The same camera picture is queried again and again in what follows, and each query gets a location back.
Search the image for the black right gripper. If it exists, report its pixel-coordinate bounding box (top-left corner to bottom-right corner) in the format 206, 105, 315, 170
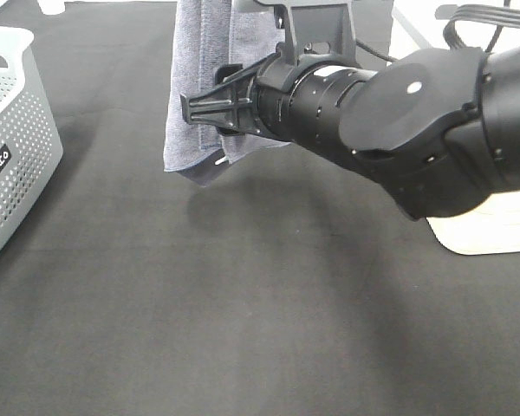
180, 63, 262, 137

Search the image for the grey-blue microfibre towel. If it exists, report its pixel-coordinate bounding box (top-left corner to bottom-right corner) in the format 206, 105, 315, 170
163, 1, 284, 186

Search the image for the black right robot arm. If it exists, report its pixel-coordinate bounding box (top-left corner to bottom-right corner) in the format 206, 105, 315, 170
181, 47, 520, 219

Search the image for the black table cloth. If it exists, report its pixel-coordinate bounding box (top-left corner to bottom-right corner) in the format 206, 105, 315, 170
0, 1, 520, 415

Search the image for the white object at table edge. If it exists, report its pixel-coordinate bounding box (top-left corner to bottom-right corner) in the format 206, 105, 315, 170
37, 0, 66, 16

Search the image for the grey perforated plastic basket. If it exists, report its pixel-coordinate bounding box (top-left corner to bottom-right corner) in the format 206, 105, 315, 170
0, 26, 63, 251

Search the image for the white basket with grey rim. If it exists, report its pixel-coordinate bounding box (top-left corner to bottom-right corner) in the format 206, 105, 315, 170
391, 3, 520, 256

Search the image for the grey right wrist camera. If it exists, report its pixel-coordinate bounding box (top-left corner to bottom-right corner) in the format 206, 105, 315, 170
232, 0, 356, 67

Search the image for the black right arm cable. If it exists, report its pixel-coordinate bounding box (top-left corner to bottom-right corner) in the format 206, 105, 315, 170
353, 3, 520, 64

